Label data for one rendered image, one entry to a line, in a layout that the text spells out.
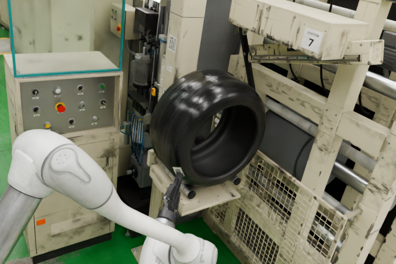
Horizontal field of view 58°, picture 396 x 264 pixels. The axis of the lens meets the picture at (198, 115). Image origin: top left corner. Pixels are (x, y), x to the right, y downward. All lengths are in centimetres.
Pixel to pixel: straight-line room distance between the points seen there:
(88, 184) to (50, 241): 161
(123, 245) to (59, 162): 184
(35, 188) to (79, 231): 151
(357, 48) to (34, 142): 119
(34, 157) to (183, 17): 99
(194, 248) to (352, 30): 102
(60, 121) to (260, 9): 122
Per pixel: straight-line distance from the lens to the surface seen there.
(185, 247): 129
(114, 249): 272
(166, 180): 189
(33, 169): 107
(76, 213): 248
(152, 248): 142
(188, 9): 176
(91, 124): 220
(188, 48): 181
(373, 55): 156
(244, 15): 179
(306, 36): 152
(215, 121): 226
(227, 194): 196
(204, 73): 167
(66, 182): 96
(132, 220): 118
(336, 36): 150
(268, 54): 186
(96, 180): 99
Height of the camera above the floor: 198
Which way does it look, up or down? 25 degrees down
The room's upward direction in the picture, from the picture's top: 9 degrees clockwise
